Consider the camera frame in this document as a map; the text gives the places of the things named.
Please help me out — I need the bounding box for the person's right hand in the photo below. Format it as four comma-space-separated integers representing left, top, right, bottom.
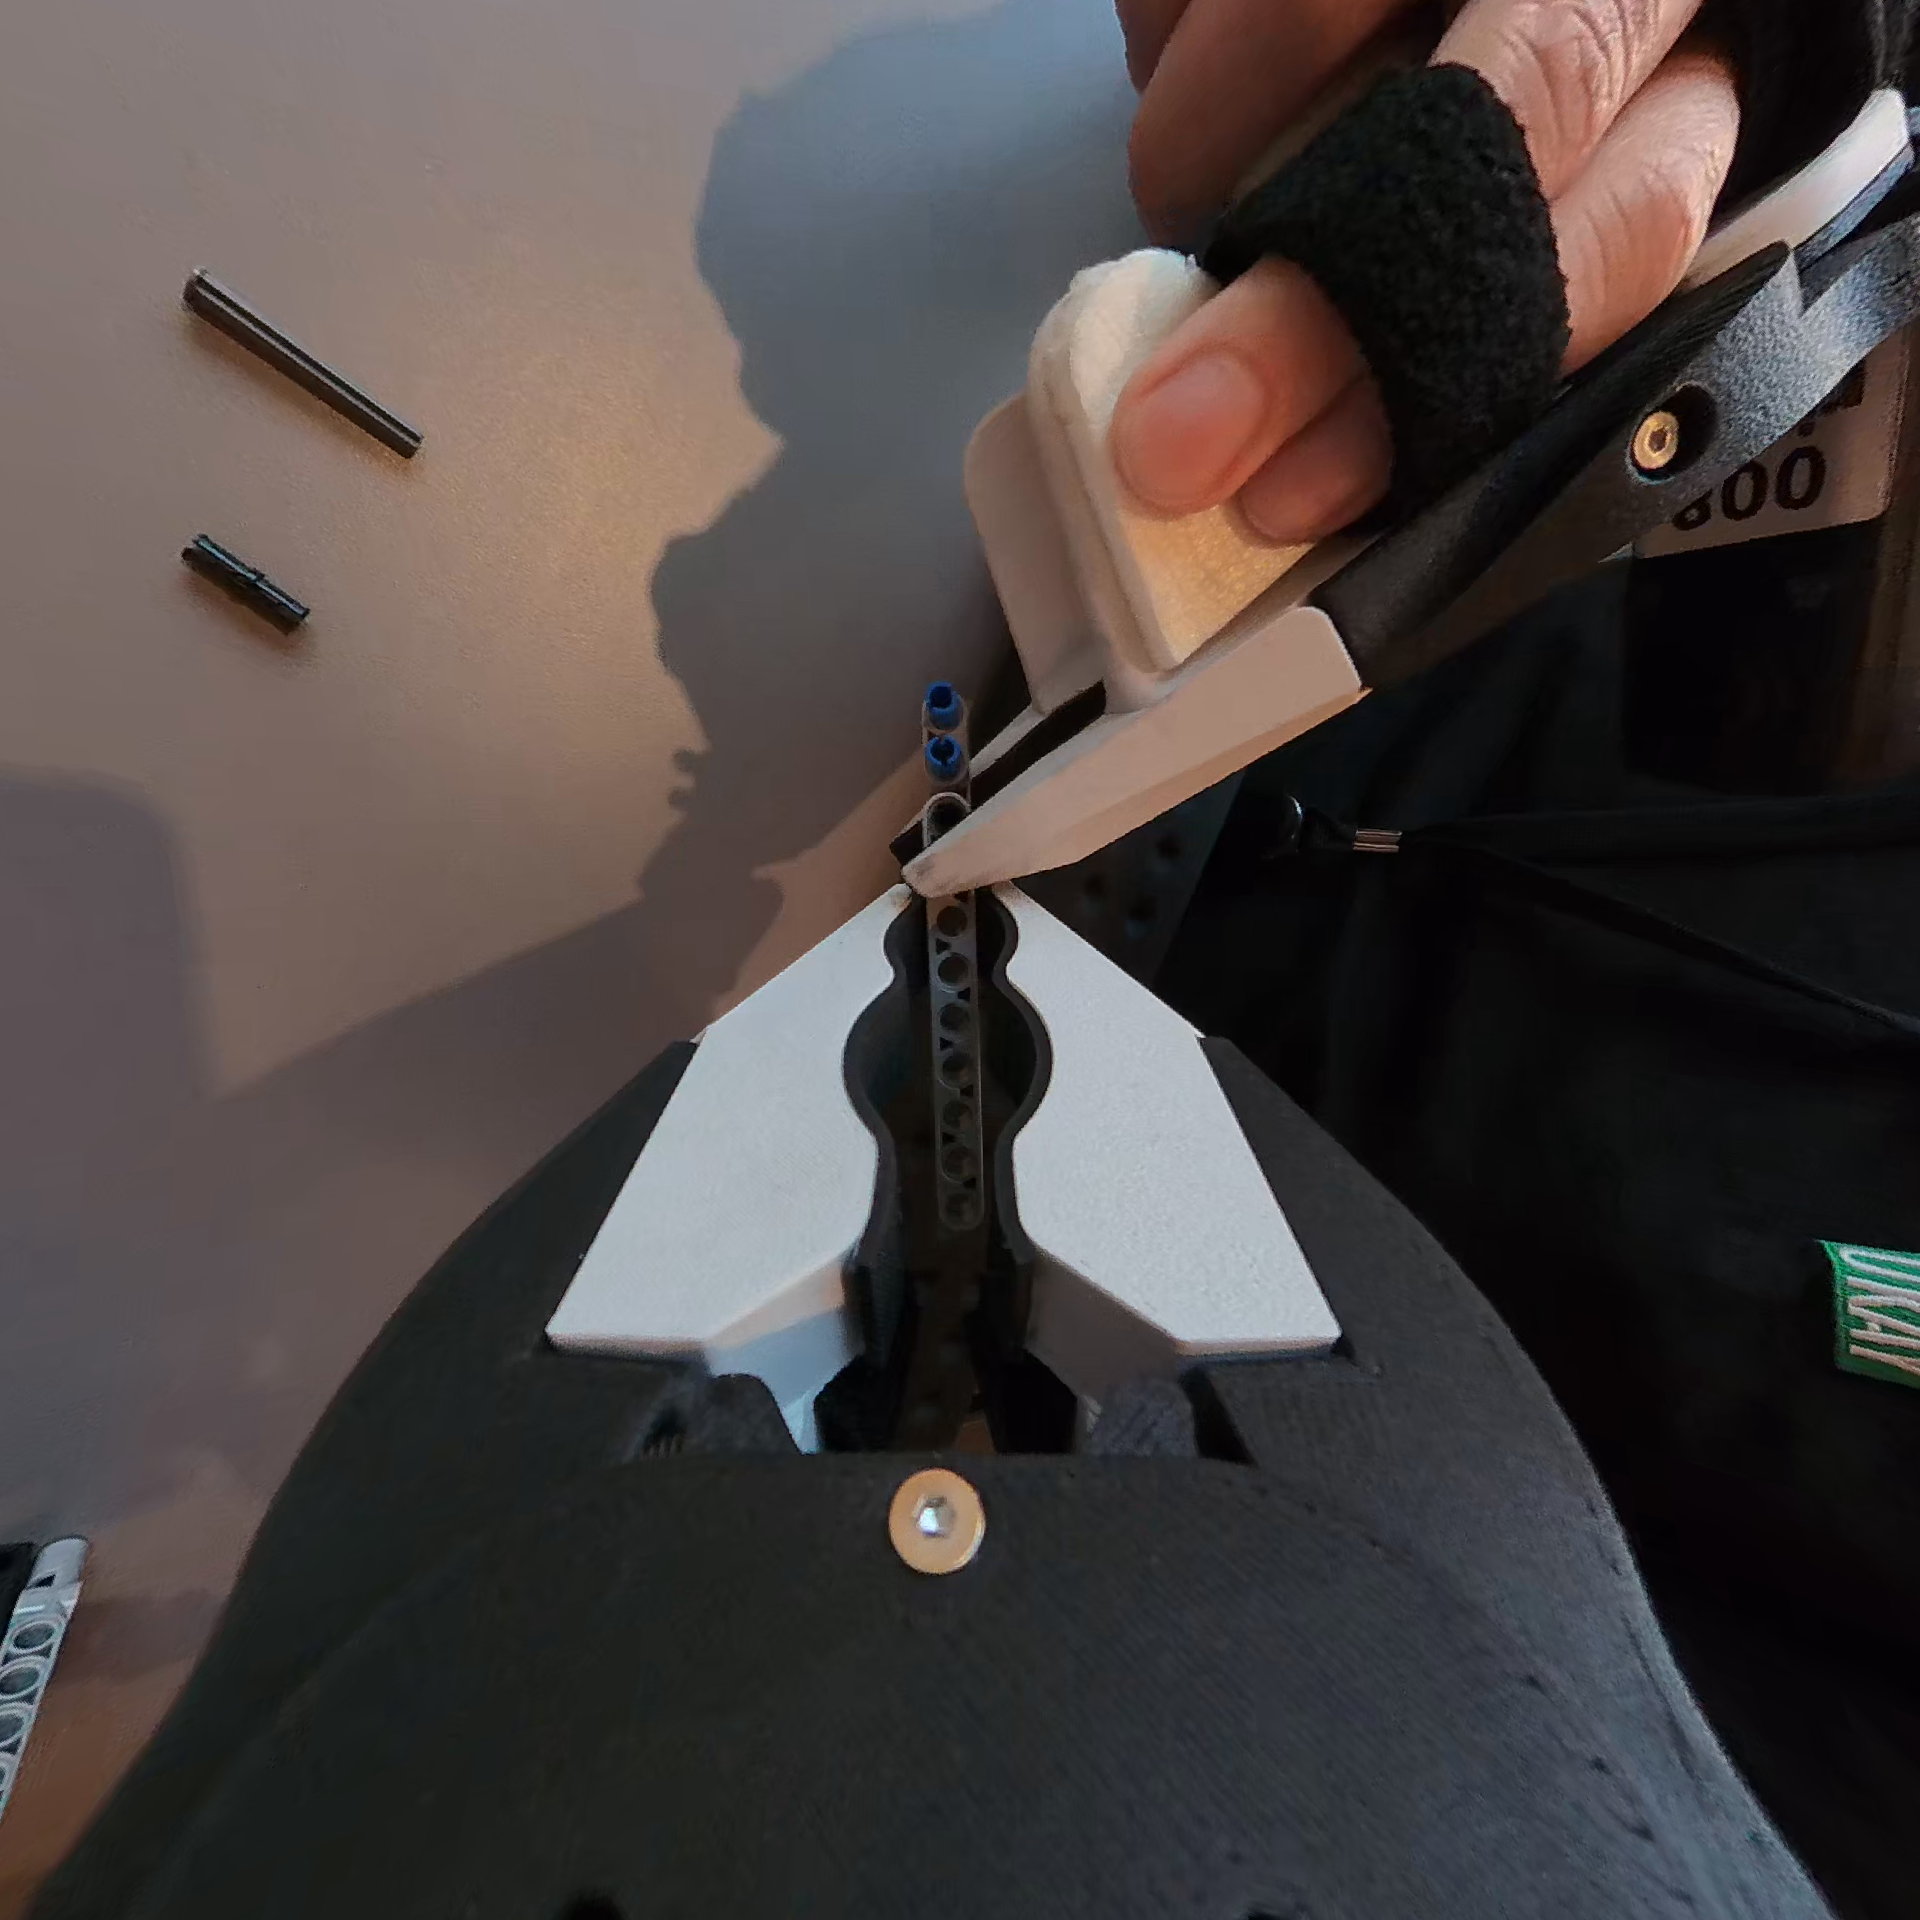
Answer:
1114, 0, 1753, 544

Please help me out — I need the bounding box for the grey L-beam with blue pins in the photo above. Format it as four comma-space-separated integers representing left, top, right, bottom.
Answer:
914, 678, 976, 818

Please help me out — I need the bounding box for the person's black clothing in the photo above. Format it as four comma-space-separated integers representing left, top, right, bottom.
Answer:
1170, 525, 1920, 1920

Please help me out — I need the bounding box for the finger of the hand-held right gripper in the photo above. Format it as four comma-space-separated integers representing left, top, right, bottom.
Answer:
896, 604, 1373, 903

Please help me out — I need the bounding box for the short black connector pin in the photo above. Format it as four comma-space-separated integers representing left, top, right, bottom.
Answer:
180, 533, 313, 635

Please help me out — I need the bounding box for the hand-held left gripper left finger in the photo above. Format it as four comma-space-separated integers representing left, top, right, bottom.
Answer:
545, 882, 928, 1453

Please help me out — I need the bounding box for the long grey holed beam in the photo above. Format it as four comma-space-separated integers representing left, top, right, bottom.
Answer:
921, 796, 992, 1231

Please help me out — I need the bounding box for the grey orange toy robot model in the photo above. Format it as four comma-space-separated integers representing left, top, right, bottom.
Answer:
0, 1533, 91, 1800

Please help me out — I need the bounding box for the grey desk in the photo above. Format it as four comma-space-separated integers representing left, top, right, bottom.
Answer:
0, 0, 1203, 1920

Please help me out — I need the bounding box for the thin dark axle rod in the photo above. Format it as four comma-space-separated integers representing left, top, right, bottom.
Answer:
182, 268, 426, 460

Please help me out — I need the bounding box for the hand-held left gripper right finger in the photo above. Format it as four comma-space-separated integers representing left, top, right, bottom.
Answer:
978, 882, 1345, 1453

